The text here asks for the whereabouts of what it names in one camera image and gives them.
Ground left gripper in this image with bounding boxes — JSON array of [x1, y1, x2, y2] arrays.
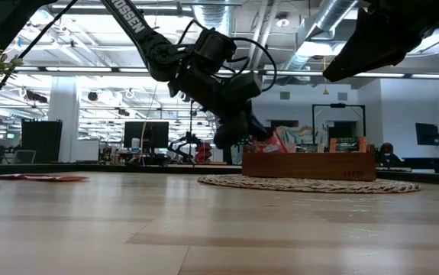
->
[[167, 63, 274, 150]]

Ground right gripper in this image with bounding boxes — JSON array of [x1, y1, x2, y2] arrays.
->
[[322, 0, 439, 83]]

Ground red strawberry tea packet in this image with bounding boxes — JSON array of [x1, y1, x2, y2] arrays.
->
[[0, 173, 52, 180], [252, 129, 289, 154]]

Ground beige vanilla apple tea packet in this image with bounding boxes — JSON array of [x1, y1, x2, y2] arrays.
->
[[279, 125, 329, 154]]

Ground wooden three-compartment tray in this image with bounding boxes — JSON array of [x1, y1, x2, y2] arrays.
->
[[241, 144, 377, 182]]

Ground orange peach tea packet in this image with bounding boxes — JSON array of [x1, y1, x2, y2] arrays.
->
[[31, 175, 89, 183], [329, 136, 368, 154]]

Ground red stacked stools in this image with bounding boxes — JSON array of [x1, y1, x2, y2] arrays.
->
[[195, 141, 213, 164]]

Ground round woven straw placemat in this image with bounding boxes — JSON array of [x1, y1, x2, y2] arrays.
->
[[197, 174, 421, 194]]

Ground dark desk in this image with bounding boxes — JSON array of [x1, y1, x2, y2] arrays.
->
[[402, 156, 439, 175]]

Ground white pillar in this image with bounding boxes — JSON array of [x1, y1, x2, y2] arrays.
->
[[48, 78, 81, 163]]

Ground black cabinet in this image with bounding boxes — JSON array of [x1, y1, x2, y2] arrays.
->
[[21, 119, 63, 164]]

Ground grey box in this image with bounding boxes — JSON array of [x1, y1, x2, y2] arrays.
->
[[12, 149, 37, 165]]

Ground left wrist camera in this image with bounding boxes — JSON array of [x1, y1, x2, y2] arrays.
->
[[228, 71, 263, 102]]

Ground large silver ventilation duct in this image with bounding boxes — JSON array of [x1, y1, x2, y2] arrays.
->
[[282, 0, 360, 83]]

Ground black rectangular frame stand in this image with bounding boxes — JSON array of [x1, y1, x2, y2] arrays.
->
[[311, 102, 367, 146]]

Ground black left wrist camera cable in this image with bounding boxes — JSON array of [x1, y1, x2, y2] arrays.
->
[[176, 18, 278, 95]]

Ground small silver ventilation duct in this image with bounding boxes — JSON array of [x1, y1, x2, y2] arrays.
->
[[194, 0, 234, 37]]

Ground black aluminium table frame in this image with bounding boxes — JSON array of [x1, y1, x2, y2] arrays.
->
[[0, 162, 439, 188]]

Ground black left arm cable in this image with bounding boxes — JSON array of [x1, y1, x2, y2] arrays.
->
[[0, 0, 79, 118]]

